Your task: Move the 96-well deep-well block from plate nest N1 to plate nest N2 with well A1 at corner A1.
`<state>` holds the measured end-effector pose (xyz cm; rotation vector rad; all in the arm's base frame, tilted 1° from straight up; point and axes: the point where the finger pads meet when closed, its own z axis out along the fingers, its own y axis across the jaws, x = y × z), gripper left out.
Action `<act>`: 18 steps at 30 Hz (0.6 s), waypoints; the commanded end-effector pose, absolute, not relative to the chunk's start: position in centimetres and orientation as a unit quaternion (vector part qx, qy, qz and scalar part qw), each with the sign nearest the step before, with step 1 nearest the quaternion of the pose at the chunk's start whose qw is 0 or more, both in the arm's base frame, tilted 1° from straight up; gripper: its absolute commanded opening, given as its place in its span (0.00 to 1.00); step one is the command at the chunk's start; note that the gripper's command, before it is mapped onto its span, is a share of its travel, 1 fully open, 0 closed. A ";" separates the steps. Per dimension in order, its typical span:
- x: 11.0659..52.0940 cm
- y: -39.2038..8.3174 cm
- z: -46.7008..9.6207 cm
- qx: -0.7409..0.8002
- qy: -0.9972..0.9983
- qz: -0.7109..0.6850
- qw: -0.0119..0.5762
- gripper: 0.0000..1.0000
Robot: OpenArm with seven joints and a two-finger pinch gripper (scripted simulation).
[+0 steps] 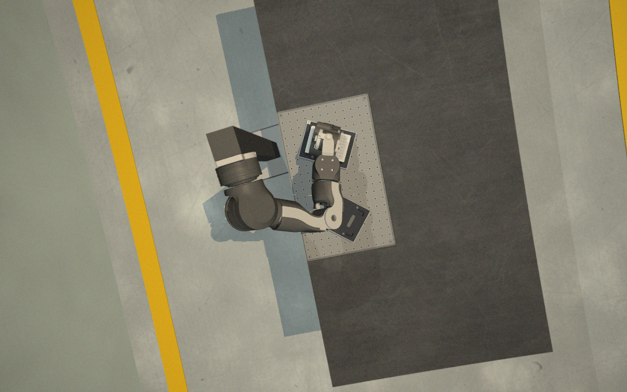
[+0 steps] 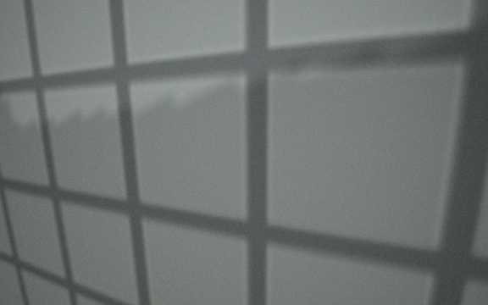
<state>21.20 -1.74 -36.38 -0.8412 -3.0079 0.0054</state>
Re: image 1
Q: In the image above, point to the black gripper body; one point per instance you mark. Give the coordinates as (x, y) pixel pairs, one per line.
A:
(319, 125)

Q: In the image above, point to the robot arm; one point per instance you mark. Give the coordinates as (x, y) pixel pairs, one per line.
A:
(251, 206)

